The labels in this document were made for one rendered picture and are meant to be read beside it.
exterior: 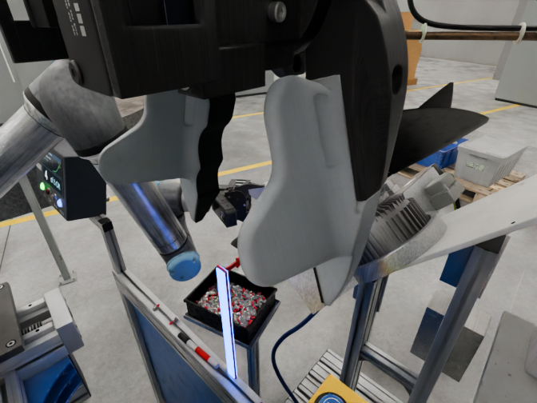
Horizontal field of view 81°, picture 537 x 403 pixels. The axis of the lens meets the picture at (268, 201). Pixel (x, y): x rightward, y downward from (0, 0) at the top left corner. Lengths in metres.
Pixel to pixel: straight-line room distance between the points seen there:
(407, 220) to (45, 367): 0.88
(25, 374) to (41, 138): 0.50
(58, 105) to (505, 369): 1.07
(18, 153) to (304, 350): 1.59
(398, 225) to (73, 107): 0.67
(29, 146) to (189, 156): 0.61
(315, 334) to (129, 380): 1.00
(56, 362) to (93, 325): 1.32
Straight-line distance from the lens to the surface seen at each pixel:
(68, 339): 0.90
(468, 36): 0.74
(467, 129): 0.70
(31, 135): 0.75
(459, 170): 3.69
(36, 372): 0.93
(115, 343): 2.10
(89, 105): 0.60
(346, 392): 0.59
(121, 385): 1.94
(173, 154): 0.17
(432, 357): 1.07
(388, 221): 0.79
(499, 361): 1.01
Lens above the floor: 1.58
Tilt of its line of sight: 31 degrees down
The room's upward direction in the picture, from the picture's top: straight up
